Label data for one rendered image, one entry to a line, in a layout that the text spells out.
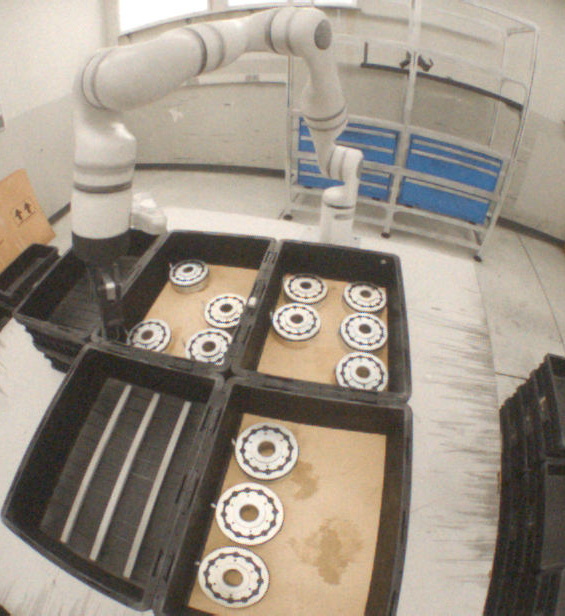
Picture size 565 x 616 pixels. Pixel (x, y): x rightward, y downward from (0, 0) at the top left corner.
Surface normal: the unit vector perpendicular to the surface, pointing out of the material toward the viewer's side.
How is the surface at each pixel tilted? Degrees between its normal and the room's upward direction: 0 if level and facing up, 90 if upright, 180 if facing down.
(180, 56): 89
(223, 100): 90
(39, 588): 0
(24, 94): 90
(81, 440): 0
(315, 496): 0
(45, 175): 90
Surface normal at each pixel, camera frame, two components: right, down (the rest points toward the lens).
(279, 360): 0.00, -0.70
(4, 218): 0.94, 0.07
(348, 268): -0.20, 0.70
